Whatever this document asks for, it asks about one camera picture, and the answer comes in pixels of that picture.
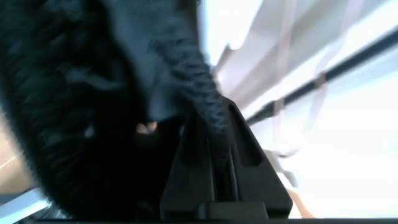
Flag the black garment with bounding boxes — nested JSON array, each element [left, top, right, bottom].
[[0, 0, 233, 220]]

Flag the black clothes rack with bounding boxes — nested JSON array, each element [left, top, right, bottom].
[[245, 28, 398, 126]]

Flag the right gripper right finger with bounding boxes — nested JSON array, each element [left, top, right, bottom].
[[228, 99, 294, 219]]

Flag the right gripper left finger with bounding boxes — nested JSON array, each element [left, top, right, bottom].
[[159, 114, 219, 219]]

